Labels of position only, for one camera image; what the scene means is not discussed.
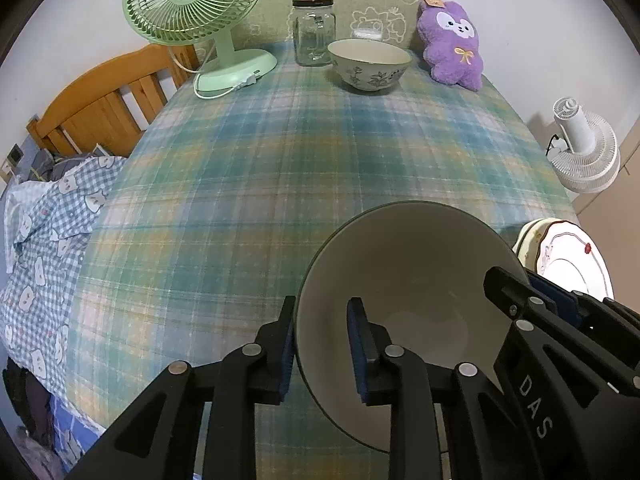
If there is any floral ceramic bowl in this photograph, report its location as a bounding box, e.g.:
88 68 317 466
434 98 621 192
295 202 526 452
328 38 412 92

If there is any glass jar black lid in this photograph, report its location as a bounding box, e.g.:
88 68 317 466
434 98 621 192
292 0 336 66

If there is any green desk fan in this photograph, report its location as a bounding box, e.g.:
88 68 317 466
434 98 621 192
122 0 277 100

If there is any white standing fan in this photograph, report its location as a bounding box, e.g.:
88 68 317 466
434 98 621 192
548 96 620 194

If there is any purple plush bunny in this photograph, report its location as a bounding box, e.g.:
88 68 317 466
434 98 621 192
416 0 484 91

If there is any blue checkered bedding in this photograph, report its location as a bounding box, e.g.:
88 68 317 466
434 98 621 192
1 156 127 398

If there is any plaid tablecloth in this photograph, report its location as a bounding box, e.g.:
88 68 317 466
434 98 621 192
66 44 575 427

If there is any wooden bed headboard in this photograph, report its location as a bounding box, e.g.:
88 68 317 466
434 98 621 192
26 44 198 156

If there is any red pattern white plate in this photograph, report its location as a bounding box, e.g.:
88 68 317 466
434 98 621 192
535 221 614 300

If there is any wall outlet plate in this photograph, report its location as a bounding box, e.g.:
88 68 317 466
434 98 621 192
1 144 24 174

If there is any beaded yellow flower plate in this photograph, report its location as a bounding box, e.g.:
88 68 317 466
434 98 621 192
512 218 560 272

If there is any cotton swab container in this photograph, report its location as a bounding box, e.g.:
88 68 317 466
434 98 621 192
352 28 383 41

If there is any green fan power cord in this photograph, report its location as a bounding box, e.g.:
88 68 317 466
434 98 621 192
167 44 262 101

